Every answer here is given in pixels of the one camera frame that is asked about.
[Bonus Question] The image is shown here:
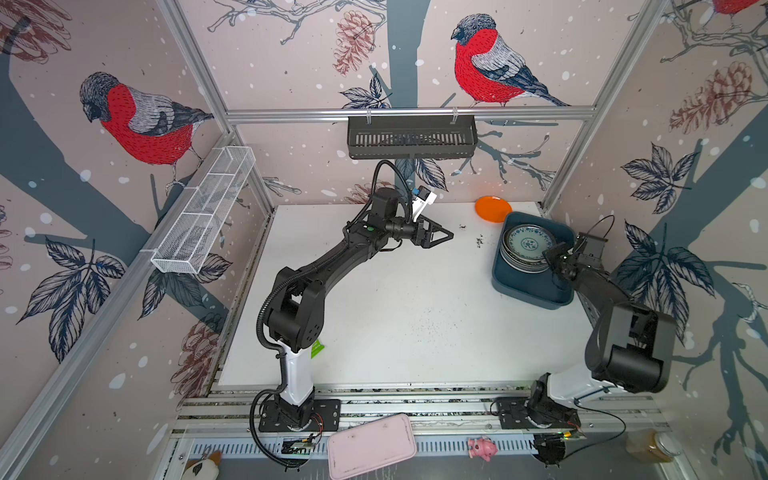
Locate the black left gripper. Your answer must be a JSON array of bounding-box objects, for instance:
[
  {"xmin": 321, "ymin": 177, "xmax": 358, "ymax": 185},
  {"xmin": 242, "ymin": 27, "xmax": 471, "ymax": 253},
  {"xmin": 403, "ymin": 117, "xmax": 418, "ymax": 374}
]
[{"xmin": 383, "ymin": 212, "xmax": 451, "ymax": 250}]

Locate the teal rim plate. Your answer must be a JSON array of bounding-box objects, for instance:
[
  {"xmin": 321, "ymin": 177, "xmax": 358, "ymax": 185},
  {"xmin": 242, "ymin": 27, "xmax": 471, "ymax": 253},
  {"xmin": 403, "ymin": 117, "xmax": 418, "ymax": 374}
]
[{"xmin": 501, "ymin": 229, "xmax": 549, "ymax": 274}]

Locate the orange plastic plate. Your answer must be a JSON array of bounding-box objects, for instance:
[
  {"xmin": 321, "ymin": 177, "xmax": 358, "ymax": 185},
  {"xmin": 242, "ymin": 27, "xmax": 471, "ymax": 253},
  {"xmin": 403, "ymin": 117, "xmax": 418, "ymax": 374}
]
[{"xmin": 474, "ymin": 196, "xmax": 513, "ymax": 223}]

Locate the small green patterned plate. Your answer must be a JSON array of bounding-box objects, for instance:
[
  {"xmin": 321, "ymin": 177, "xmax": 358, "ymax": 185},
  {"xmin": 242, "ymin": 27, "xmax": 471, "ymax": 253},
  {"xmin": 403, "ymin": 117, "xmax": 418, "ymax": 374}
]
[{"xmin": 503, "ymin": 224, "xmax": 555, "ymax": 263}]

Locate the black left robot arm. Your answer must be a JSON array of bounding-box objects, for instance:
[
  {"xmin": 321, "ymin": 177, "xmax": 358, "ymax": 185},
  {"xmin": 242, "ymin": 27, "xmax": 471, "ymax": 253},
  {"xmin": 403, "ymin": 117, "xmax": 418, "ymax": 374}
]
[{"xmin": 249, "ymin": 184, "xmax": 454, "ymax": 434}]

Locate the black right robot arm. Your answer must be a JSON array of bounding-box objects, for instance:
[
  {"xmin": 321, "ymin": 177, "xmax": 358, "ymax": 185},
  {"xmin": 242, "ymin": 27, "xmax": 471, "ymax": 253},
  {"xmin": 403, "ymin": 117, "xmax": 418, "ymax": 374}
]
[{"xmin": 526, "ymin": 233, "xmax": 676, "ymax": 427}]

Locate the teal plastic bin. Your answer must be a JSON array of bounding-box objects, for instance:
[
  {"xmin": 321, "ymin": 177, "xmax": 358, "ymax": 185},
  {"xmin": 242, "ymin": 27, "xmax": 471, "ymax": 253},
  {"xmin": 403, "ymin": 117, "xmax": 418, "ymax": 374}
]
[{"xmin": 492, "ymin": 212, "xmax": 574, "ymax": 310}]

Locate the green snack packet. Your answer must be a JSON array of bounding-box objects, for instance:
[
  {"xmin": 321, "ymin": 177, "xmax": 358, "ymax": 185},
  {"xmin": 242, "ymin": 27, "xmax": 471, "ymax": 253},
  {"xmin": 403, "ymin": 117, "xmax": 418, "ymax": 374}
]
[{"xmin": 311, "ymin": 340, "xmax": 325, "ymax": 359}]

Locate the amber jar with lid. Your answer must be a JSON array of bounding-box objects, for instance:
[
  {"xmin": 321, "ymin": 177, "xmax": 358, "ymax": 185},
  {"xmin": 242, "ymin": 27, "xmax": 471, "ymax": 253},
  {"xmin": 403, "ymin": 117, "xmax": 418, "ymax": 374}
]
[{"xmin": 625, "ymin": 429, "xmax": 683, "ymax": 463}]

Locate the pink pig toy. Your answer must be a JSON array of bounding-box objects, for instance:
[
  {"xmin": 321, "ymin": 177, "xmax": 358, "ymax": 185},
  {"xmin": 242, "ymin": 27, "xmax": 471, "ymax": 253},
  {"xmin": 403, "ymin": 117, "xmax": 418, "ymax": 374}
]
[{"xmin": 467, "ymin": 437, "xmax": 498, "ymax": 462}]

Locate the pink rectangular tray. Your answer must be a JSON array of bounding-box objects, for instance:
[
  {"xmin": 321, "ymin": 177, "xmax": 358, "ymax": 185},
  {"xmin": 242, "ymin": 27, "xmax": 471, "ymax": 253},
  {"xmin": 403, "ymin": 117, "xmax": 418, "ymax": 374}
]
[{"xmin": 327, "ymin": 414, "xmax": 417, "ymax": 479}]

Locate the white orange plush toy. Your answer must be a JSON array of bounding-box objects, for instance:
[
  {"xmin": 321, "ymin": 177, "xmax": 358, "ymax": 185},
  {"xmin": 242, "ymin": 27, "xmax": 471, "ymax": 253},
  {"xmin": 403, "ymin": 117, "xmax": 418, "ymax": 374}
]
[{"xmin": 181, "ymin": 451, "xmax": 222, "ymax": 480}]

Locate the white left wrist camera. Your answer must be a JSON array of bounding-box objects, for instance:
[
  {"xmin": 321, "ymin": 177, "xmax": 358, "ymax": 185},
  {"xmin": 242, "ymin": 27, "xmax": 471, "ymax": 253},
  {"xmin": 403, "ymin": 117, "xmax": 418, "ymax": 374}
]
[{"xmin": 412, "ymin": 186, "xmax": 437, "ymax": 221}]

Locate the black hanging wire basket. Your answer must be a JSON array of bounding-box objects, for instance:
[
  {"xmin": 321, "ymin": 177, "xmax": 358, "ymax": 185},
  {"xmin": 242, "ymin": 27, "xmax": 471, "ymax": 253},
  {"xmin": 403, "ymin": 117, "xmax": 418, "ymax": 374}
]
[{"xmin": 347, "ymin": 115, "xmax": 478, "ymax": 160}]

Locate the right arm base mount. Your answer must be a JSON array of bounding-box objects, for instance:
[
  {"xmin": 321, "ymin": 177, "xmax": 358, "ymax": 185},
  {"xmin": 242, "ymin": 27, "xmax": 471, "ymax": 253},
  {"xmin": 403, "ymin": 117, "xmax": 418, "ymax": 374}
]
[{"xmin": 494, "ymin": 397, "xmax": 581, "ymax": 430}]

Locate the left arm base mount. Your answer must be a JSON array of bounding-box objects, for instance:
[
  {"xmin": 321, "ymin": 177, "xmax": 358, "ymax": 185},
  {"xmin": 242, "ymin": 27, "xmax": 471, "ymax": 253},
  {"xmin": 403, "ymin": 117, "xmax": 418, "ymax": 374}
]
[{"xmin": 257, "ymin": 398, "xmax": 341, "ymax": 433}]

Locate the white wire mesh shelf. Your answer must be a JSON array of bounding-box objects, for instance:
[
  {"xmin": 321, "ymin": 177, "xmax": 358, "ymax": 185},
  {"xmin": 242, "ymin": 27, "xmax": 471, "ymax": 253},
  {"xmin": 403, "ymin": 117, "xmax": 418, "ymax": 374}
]
[{"xmin": 151, "ymin": 146, "xmax": 255, "ymax": 275}]

